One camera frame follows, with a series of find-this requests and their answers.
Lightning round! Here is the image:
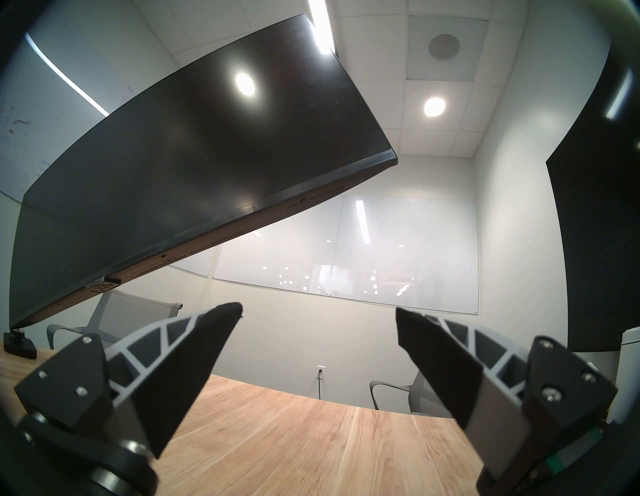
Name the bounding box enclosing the white cylindrical bin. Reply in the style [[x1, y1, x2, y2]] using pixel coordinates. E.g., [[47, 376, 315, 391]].
[[607, 326, 640, 423]]

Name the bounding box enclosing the black wall television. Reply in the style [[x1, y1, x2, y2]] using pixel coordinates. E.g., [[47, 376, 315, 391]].
[[545, 65, 640, 353]]

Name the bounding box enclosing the curved black ultrawide monitor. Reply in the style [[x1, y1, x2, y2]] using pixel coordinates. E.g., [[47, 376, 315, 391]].
[[9, 13, 399, 331]]

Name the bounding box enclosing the large glass whiteboard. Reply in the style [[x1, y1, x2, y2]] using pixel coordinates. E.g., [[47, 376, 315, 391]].
[[212, 192, 480, 317]]

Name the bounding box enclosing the linear ceiling light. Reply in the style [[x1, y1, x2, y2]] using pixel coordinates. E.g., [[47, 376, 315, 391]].
[[307, 0, 337, 55]]

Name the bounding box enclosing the round ceiling speaker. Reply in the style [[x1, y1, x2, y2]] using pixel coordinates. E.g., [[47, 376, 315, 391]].
[[427, 33, 461, 61]]

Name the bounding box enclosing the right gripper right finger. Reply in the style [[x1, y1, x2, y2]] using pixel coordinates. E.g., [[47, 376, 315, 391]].
[[395, 306, 618, 481]]

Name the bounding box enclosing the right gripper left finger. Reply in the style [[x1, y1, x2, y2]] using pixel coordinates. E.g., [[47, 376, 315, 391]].
[[15, 302, 244, 460]]

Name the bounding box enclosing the grey mesh office chair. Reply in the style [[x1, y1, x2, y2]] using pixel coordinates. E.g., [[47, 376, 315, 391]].
[[46, 290, 184, 351], [369, 370, 453, 419]]

